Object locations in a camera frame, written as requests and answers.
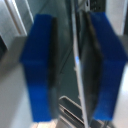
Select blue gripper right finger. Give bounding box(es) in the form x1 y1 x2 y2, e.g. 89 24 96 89
85 11 128 122

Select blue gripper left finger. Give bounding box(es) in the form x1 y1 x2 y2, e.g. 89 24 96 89
19 13 60 123

